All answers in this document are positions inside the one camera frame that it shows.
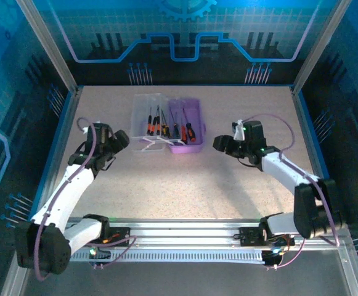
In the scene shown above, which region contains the aluminium frame post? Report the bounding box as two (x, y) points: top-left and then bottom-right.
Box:
(17, 0), (83, 95)
(291, 0), (354, 95)

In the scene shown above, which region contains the grey metal sheet panel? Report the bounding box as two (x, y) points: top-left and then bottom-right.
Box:
(21, 261), (352, 296)

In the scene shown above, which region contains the purple plastic tool box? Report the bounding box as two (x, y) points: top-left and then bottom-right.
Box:
(166, 97), (207, 154)

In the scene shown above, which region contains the large orange black screwdriver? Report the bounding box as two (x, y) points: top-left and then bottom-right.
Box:
(183, 107), (198, 142)

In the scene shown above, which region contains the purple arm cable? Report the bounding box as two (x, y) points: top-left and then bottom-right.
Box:
(33, 116), (137, 282)
(242, 113), (341, 271)

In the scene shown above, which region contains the clear plastic box lid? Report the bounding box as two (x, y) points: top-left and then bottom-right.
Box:
(130, 93), (168, 146)

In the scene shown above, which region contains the aluminium mounting rail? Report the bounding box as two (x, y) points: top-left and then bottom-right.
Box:
(20, 218), (352, 249)

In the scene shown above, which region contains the white box handle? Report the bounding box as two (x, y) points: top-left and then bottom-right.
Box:
(158, 137), (187, 147)
(138, 138), (167, 154)

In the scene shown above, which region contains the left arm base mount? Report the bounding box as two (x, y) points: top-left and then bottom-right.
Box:
(75, 226), (132, 247)

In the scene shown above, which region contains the slotted grey cable duct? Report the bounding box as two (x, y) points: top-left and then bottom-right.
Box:
(69, 249), (267, 263)

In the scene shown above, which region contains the blue printed enclosure panel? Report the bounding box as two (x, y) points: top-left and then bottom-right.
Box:
(301, 0), (358, 278)
(0, 0), (75, 296)
(32, 0), (336, 86)

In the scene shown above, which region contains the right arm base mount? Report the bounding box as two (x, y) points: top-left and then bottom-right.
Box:
(238, 226), (296, 247)

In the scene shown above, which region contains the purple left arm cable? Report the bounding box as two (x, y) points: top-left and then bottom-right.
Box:
(33, 116), (137, 282)

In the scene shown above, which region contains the blue table edge strip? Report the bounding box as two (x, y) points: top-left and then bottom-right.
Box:
(295, 88), (346, 224)
(27, 88), (83, 224)

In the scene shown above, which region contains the black controller board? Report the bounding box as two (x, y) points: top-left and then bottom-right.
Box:
(87, 245), (112, 269)
(262, 249), (286, 271)

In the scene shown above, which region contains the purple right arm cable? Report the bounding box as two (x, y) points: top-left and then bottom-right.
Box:
(242, 113), (341, 271)

